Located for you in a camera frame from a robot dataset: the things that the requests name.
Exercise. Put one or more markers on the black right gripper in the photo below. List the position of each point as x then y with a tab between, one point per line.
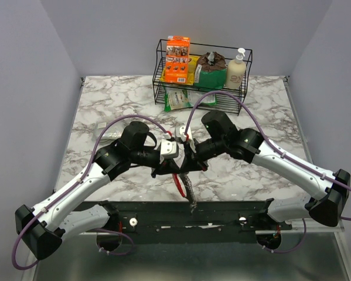
189	164

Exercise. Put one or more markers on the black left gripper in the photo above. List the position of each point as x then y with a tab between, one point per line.
167	167

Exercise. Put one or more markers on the steel key organizer red handle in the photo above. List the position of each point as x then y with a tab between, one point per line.
184	186

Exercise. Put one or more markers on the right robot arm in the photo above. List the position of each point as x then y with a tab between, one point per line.
325	196

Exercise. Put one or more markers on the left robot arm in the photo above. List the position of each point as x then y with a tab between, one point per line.
48	223

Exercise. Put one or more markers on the silver glitter pouch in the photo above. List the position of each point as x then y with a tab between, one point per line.
111	133

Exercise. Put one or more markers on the green white snack bag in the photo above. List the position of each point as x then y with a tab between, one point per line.
179	99

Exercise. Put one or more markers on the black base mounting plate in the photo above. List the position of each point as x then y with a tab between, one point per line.
174	222

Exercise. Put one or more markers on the green brown bag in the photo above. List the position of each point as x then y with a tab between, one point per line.
211	71

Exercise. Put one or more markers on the cream lotion pump bottle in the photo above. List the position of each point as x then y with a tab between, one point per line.
236	70

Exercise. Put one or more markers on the yellow snack bag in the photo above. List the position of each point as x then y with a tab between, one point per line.
190	70

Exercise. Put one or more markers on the orange product box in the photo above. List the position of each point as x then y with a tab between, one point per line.
177	46

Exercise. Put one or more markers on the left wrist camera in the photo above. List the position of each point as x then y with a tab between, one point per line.
169	149

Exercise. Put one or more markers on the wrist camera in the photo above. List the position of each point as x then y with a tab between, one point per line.
182	135
169	149

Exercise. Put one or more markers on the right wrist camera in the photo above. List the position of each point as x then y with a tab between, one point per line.
182	135

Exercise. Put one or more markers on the aluminium rail frame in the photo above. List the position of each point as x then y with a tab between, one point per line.
136	92

